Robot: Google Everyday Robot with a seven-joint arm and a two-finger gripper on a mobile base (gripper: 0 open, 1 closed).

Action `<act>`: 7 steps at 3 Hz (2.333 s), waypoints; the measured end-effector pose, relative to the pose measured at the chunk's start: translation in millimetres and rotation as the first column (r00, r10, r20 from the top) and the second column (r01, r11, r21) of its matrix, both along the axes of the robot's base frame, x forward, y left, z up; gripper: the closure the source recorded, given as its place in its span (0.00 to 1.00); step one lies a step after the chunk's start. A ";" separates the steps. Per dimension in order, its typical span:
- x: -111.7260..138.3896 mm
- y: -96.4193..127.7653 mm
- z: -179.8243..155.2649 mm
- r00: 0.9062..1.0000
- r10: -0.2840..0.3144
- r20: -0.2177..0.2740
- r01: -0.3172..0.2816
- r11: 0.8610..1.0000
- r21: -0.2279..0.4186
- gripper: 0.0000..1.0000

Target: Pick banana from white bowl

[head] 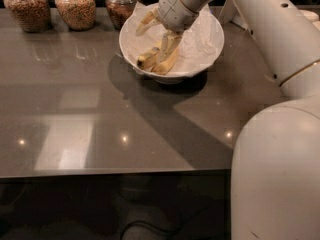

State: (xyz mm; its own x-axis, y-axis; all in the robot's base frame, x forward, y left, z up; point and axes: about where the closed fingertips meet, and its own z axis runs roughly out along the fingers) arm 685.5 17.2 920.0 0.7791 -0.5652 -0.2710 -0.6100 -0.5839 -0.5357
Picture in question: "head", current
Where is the white paper liner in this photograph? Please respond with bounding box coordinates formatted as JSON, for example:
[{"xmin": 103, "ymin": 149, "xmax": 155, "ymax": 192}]
[{"xmin": 124, "ymin": 2, "xmax": 218, "ymax": 78}]

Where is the white bowl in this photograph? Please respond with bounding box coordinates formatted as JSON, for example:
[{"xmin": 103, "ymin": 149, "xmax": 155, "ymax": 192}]
[{"xmin": 118, "ymin": 1, "xmax": 225, "ymax": 85}]

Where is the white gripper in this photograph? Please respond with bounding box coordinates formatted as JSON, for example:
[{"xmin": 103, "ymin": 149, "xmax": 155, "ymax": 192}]
[{"xmin": 136, "ymin": 0, "xmax": 199, "ymax": 64}]

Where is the leftmost glass cereal jar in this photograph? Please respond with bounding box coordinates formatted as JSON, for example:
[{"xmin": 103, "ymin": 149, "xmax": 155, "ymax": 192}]
[{"xmin": 3, "ymin": 0, "xmax": 51, "ymax": 33}]

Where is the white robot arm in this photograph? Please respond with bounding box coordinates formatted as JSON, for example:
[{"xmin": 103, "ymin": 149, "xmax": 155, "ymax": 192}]
[{"xmin": 152, "ymin": 0, "xmax": 320, "ymax": 240}]

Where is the yellow banana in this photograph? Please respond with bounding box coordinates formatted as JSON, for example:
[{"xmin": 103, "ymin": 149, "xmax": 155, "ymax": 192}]
[
  {"xmin": 137, "ymin": 42, "xmax": 161, "ymax": 70},
  {"xmin": 151, "ymin": 48, "xmax": 179, "ymax": 75}
]

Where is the black cable on floor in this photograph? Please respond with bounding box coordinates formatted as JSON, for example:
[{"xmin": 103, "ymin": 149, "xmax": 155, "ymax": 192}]
[{"xmin": 119, "ymin": 218, "xmax": 181, "ymax": 240}]

